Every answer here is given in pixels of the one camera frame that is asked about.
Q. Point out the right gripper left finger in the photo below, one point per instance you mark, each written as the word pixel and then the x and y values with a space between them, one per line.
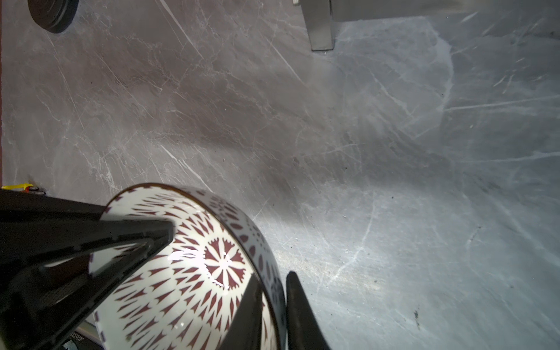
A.
pixel 246 329

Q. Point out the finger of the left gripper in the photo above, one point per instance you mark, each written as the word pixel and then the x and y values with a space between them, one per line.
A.
pixel 60 261

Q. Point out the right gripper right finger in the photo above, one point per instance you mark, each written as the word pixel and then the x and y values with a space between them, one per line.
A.
pixel 303 330

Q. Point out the white red patterned bowl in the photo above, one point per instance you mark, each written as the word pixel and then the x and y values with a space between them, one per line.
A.
pixel 187 295

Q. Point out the steel two-tier dish rack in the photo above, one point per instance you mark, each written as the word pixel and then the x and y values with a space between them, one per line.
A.
pixel 319 15

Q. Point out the black microphone on stand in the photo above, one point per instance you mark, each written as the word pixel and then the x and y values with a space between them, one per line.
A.
pixel 55 16

